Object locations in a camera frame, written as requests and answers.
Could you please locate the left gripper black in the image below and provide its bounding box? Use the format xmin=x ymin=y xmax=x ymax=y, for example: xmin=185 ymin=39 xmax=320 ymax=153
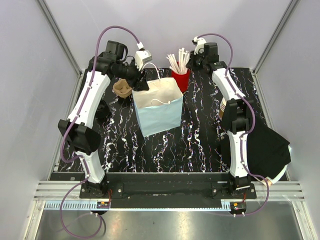
xmin=114 ymin=58 xmax=150 ymax=91

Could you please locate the light blue paper bag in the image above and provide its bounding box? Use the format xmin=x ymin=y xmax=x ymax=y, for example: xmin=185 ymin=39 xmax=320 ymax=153
xmin=132 ymin=76 xmax=184 ymax=137

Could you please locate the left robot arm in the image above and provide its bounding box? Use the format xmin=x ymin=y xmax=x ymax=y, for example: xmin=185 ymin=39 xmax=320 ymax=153
xmin=58 ymin=40 xmax=152 ymax=198

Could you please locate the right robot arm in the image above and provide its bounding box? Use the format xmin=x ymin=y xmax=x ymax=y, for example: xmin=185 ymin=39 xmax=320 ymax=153
xmin=187 ymin=38 xmax=255 ymax=199

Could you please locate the white wrapped straws bundle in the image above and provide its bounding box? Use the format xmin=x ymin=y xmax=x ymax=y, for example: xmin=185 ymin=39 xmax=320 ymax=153
xmin=166 ymin=47 xmax=191 ymax=75

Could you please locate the stack of cardboard cup carriers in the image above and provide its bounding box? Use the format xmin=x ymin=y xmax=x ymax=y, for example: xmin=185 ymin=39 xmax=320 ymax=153
xmin=112 ymin=78 xmax=132 ymax=99

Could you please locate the red straw cup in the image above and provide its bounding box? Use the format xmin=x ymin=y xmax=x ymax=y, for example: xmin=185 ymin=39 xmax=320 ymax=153
xmin=171 ymin=69 xmax=191 ymax=94

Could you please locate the stack of black lids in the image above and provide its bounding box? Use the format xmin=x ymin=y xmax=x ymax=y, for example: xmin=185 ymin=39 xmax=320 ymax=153
xmin=95 ymin=100 xmax=112 ymax=121

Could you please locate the stack of paper cups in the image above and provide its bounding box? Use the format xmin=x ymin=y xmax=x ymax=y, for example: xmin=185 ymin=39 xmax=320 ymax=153
xmin=219 ymin=97 xmax=227 ymax=119

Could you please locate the black cloth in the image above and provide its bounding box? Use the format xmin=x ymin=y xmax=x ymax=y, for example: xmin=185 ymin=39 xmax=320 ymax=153
xmin=247 ymin=118 xmax=291 ymax=179

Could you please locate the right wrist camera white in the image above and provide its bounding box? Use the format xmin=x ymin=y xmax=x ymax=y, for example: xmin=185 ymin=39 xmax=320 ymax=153
xmin=192 ymin=36 xmax=207 ymax=55

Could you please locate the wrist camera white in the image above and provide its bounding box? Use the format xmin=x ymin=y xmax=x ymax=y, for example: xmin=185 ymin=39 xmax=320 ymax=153
xmin=192 ymin=36 xmax=207 ymax=55
xmin=134 ymin=42 xmax=153 ymax=71

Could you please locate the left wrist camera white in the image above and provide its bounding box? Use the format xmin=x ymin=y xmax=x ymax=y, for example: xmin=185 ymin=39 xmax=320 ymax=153
xmin=134 ymin=42 xmax=153 ymax=71

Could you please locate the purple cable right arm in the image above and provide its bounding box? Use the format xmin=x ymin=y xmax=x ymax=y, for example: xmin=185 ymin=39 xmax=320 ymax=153
xmin=197 ymin=33 xmax=271 ymax=217

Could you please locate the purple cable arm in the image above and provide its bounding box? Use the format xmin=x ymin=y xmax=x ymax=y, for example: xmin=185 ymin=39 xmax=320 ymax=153
xmin=58 ymin=26 xmax=143 ymax=237
xmin=197 ymin=33 xmax=271 ymax=217

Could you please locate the aluminium frame post left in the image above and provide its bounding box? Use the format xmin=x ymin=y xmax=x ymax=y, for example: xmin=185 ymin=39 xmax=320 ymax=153
xmin=34 ymin=0 xmax=85 ymax=77

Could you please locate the aluminium frame post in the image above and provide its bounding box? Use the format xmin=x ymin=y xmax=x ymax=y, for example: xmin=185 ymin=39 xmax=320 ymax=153
xmin=34 ymin=0 xmax=85 ymax=77
xmin=252 ymin=0 xmax=301 ymax=73

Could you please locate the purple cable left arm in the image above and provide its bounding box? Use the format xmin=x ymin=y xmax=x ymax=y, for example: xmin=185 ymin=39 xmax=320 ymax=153
xmin=58 ymin=26 xmax=143 ymax=237

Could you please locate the aluminium frame post right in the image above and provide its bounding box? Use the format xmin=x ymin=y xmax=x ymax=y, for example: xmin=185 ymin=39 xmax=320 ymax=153
xmin=252 ymin=0 xmax=301 ymax=73

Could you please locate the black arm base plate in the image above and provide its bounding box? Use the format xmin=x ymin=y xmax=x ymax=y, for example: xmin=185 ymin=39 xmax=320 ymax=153
xmin=80 ymin=173 xmax=254 ymax=199

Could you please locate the aluminium rail front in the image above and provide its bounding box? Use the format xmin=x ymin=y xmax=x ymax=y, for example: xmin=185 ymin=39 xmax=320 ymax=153
xmin=33 ymin=181 xmax=306 ymax=212

